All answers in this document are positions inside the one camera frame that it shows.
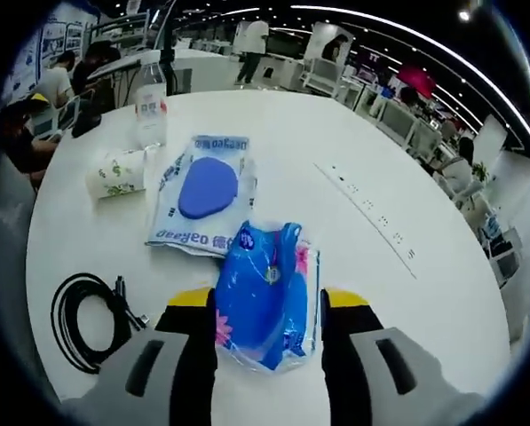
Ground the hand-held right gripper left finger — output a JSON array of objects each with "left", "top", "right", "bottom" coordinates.
[{"left": 62, "top": 286, "right": 218, "bottom": 426}]

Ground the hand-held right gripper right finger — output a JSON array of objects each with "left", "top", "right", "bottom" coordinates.
[{"left": 320, "top": 287, "right": 484, "bottom": 426}]

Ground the blue tissue packet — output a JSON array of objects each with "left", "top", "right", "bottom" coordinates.
[{"left": 212, "top": 219, "right": 322, "bottom": 375}]

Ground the black cable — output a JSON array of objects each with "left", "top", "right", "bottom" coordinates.
[{"left": 50, "top": 272, "right": 154, "bottom": 375}]

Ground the wet wipes pack blue lid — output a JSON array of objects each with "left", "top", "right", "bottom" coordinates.
[{"left": 144, "top": 134, "right": 257, "bottom": 259}]

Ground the floral paper cup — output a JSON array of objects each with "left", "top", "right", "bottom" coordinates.
[{"left": 83, "top": 148, "right": 149, "bottom": 201}]

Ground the clear plastic water bottle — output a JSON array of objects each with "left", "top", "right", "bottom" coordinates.
[{"left": 132, "top": 49, "right": 169, "bottom": 151}]

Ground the white table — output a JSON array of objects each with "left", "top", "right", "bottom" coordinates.
[{"left": 24, "top": 88, "right": 514, "bottom": 426}]

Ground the table socket strip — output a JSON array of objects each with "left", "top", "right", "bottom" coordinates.
[{"left": 312, "top": 162, "right": 420, "bottom": 280}]

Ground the small black object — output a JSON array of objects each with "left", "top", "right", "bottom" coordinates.
[{"left": 70, "top": 112, "right": 102, "bottom": 138}]

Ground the red screen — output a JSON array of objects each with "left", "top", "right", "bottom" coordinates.
[{"left": 396, "top": 65, "right": 438, "bottom": 97}]

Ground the curved ceiling light strip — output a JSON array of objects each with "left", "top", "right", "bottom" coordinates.
[{"left": 289, "top": 4, "right": 530, "bottom": 157}]

